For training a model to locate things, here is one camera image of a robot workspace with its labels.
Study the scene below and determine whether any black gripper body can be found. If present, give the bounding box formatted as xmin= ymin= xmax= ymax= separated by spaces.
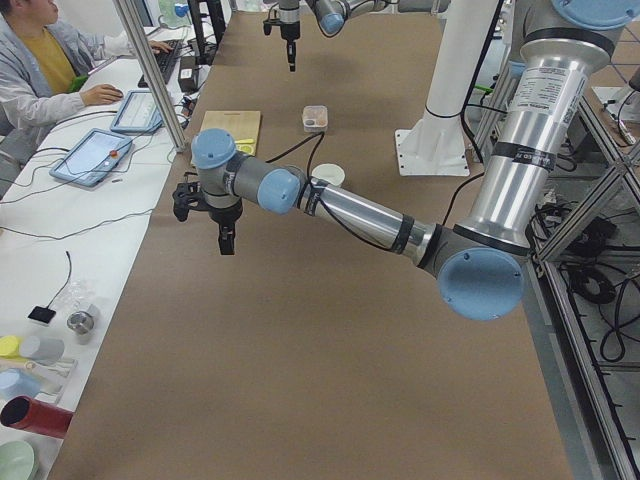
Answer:
xmin=208 ymin=198 xmax=243 ymax=230
xmin=280 ymin=21 xmax=301 ymax=42

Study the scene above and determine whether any clear plastic egg box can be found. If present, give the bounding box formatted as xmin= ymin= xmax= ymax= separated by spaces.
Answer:
xmin=302 ymin=105 xmax=328 ymax=133

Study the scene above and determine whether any person left hand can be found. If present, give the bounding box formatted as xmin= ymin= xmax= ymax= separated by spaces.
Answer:
xmin=149 ymin=40 xmax=173 ymax=54

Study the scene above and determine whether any person right hand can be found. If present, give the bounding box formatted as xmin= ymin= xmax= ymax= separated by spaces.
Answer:
xmin=80 ymin=84 xmax=123 ymax=106

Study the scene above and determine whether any bamboo cutting board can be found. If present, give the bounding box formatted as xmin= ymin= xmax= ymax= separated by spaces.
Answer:
xmin=191 ymin=111 xmax=261 ymax=169

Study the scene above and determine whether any black power adapter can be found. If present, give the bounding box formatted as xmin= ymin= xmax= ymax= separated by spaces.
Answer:
xmin=178 ymin=56 xmax=200 ymax=93

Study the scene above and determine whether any white ceramic bowl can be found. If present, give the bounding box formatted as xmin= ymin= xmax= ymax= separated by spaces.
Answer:
xmin=311 ymin=163 xmax=346 ymax=187

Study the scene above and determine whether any black keyboard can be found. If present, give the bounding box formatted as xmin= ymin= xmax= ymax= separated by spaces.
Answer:
xmin=154 ymin=39 xmax=183 ymax=84

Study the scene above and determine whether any far blue teach pendant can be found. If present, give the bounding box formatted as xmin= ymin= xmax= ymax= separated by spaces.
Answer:
xmin=110 ymin=89 xmax=162 ymax=135

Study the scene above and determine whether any blue teach pendant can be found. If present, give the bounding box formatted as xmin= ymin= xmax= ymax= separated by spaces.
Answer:
xmin=49 ymin=128 xmax=133 ymax=187
xmin=110 ymin=89 xmax=162 ymax=135

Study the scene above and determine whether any near blue teach pendant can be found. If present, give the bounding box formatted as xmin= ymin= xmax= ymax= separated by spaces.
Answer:
xmin=49 ymin=128 xmax=133 ymax=187

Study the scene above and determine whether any steel cup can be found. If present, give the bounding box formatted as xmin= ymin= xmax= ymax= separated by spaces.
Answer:
xmin=66 ymin=303 xmax=100 ymax=345

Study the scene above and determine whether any small black square device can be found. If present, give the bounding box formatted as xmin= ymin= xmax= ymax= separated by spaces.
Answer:
xmin=27 ymin=305 xmax=57 ymax=325

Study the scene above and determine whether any grey cup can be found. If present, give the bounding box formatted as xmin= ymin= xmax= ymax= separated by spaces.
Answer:
xmin=19 ymin=336 xmax=65 ymax=365

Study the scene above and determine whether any person in grey jacket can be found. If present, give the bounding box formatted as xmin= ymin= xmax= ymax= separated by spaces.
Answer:
xmin=1 ymin=1 xmax=134 ymax=164

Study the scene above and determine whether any yellow cup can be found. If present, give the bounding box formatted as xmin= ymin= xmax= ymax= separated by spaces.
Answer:
xmin=0 ymin=335 xmax=22 ymax=359

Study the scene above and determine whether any light blue cup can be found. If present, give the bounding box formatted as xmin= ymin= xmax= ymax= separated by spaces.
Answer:
xmin=0 ymin=369 xmax=42 ymax=400

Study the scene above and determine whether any green bowl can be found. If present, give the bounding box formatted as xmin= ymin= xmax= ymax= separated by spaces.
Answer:
xmin=1 ymin=441 xmax=38 ymax=480

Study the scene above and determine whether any lemon slice pair near handle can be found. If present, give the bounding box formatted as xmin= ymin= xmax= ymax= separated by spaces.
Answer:
xmin=236 ymin=144 xmax=255 ymax=155

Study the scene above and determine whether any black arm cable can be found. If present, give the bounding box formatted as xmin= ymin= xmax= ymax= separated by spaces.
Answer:
xmin=264 ymin=130 xmax=486 ymax=251

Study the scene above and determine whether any aluminium frame post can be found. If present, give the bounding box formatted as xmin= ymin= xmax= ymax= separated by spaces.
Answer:
xmin=113 ymin=0 xmax=186 ymax=153

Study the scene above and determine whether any white camera stand pole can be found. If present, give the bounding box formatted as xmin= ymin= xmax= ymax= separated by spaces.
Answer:
xmin=395 ymin=0 xmax=501 ymax=176

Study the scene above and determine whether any aluminium table frame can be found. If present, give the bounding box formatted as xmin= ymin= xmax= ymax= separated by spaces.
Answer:
xmin=469 ymin=49 xmax=640 ymax=480

